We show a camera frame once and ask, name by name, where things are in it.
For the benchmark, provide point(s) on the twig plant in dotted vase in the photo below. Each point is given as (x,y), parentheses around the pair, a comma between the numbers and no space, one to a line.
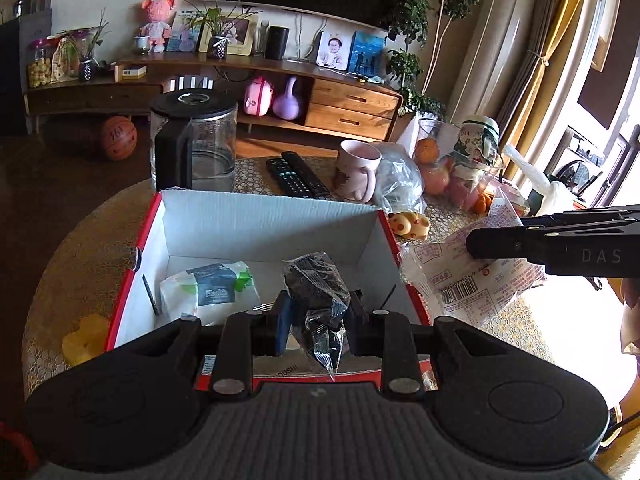
(86,70)

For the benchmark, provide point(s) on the purple gourd shaped vase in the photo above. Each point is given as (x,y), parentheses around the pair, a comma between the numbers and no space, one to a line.
(287,105)

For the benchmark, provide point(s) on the clear tangerine container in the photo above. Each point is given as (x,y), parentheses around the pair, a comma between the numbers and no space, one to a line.
(482,203)

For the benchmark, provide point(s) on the tall black cabinet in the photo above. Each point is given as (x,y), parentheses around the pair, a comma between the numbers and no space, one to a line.
(20,60)

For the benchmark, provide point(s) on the baby photo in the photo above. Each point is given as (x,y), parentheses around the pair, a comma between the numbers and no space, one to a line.
(334,50)

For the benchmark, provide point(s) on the person's right hand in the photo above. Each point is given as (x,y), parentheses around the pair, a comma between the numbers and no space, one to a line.
(631,330)

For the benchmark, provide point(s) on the cream photo frame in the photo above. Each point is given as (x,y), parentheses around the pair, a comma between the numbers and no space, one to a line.
(235,32)

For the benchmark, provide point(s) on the pink mug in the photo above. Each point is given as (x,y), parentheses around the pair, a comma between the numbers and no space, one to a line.
(352,175)

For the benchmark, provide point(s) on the black cylinder speaker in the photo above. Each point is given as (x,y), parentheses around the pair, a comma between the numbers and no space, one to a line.
(276,42)

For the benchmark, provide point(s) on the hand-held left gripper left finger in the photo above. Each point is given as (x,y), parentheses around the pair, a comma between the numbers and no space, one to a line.
(282,322)

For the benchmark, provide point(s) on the white router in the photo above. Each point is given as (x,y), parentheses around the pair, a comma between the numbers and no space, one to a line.
(172,84)

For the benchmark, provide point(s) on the yellow flower shaped toy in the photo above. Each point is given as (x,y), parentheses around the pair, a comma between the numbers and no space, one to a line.
(82,342)

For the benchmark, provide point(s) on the white and green tissue packet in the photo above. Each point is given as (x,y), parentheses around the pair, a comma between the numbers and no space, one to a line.
(215,285)

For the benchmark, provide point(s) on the dark packet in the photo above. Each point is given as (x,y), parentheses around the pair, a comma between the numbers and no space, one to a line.
(315,280)

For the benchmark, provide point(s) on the small yellow box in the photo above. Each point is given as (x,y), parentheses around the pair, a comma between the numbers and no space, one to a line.
(131,72)

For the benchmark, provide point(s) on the white plastic bag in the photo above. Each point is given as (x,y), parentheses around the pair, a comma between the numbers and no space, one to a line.
(550,197)

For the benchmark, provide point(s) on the red cardboard box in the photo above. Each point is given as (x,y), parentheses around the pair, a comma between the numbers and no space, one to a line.
(260,220)

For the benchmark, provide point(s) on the white packet with red print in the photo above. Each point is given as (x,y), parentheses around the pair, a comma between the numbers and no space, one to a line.
(465,280)

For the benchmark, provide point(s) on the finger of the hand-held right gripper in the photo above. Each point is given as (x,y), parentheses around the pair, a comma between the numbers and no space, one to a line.
(500,245)

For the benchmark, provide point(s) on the yellow pig toy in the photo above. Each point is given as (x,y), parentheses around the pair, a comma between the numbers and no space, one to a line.
(410,225)

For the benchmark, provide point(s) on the floral lace covered desktop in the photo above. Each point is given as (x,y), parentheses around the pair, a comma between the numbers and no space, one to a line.
(75,270)

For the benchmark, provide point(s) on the wooden tv cabinet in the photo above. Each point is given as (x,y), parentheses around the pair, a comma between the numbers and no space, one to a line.
(345,97)

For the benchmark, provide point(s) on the yellow and grey curtain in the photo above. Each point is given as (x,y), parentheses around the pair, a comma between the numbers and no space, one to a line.
(560,60)

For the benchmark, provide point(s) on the white standing air conditioner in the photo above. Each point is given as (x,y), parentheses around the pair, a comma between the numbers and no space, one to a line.
(495,35)

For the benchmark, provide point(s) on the blue greeting card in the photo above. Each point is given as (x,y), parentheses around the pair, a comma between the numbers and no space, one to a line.
(182,32)

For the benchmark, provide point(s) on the black remote control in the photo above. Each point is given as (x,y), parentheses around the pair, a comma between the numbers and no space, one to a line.
(307,172)
(282,175)

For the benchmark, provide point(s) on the crumpled clear plastic bag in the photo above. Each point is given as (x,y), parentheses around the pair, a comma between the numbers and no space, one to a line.
(397,185)

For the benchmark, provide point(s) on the jar of yellow balls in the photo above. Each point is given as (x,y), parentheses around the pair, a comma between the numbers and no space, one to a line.
(40,70)

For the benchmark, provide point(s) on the washing machine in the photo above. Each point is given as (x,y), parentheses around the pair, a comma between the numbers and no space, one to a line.
(575,170)

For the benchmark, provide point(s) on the orange basketball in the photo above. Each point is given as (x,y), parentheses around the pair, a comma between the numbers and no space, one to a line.
(118,137)

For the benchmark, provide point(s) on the blue picture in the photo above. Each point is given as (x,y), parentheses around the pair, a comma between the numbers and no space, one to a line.
(367,55)

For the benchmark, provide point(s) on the small metal cup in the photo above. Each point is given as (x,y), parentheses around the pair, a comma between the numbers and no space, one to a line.
(142,46)

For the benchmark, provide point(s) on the glass kettle with black lid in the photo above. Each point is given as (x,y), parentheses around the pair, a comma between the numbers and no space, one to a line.
(210,160)

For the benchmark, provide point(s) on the floral ceramic jar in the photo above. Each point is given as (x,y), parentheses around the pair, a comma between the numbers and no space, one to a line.
(475,140)

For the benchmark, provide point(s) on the pink backpack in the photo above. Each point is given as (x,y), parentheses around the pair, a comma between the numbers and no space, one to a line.
(258,97)

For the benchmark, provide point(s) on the small potted grass plant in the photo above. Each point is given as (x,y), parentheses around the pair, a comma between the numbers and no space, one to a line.
(217,47)

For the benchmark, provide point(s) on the tall potted tree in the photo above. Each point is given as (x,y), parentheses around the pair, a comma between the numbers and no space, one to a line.
(407,20)

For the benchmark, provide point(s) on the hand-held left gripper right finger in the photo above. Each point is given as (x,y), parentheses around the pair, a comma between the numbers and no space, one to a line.
(357,322)

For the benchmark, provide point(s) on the pink bear toy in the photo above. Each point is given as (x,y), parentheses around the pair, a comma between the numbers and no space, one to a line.
(157,20)

